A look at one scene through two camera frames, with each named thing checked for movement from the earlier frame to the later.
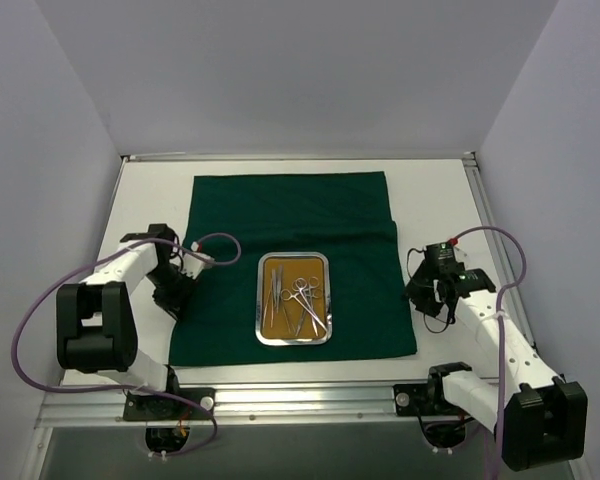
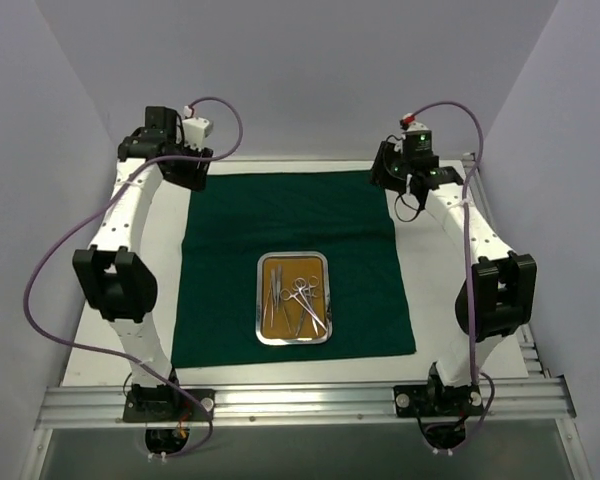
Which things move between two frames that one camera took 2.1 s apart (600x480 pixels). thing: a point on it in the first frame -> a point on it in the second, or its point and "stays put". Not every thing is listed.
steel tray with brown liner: (292, 303) stays put
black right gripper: (422, 292) -> (385, 171)
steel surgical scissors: (306, 289) stays put
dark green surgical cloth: (233, 217) stays put
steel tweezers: (272, 296) stays put
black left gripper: (169, 295) -> (187, 173)
